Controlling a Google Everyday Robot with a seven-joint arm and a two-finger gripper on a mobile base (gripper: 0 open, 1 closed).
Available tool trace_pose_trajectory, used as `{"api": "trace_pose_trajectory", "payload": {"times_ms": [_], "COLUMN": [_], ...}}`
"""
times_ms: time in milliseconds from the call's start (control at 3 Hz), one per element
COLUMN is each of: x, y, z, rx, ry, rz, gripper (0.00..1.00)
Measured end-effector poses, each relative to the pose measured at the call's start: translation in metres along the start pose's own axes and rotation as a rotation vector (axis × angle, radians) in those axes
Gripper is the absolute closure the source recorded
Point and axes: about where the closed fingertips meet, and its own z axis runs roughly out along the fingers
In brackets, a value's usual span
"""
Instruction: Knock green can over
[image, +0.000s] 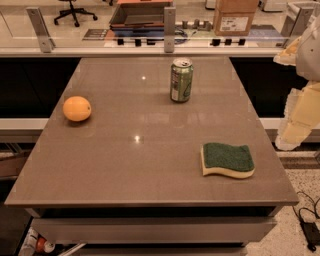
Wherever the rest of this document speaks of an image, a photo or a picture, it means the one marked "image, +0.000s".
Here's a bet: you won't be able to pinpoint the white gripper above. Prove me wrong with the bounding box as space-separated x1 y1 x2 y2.
273 16 320 151

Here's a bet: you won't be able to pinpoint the left metal glass bracket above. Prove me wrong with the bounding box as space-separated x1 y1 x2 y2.
26 7 55 53

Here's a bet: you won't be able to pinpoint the black office chair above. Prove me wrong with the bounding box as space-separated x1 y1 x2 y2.
54 0 98 27

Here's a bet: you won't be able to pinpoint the green and yellow sponge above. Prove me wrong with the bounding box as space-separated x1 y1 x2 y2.
201 143 255 179

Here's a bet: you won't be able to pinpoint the grey open tray box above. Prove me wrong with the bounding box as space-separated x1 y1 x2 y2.
109 0 173 28

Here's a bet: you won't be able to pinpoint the black power adapter with cable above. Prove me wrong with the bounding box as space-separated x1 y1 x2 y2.
292 191 320 253

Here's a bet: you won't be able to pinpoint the cardboard box with label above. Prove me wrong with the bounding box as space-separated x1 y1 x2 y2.
214 0 259 36

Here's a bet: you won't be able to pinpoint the green soda can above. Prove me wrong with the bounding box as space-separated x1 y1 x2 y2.
170 57 193 103

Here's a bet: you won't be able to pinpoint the metal glass bracket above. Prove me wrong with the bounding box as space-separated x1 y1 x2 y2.
26 7 55 53
164 6 176 53
281 7 313 47

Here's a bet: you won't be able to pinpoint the middle metal glass bracket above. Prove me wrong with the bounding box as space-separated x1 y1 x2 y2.
164 6 176 53

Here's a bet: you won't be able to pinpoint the bottles under table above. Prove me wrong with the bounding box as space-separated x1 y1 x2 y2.
18 228 55 256

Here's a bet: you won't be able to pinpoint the orange fruit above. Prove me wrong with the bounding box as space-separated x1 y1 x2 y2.
63 96 92 122

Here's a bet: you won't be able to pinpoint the right metal glass bracket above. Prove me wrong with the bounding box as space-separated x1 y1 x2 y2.
281 7 313 47

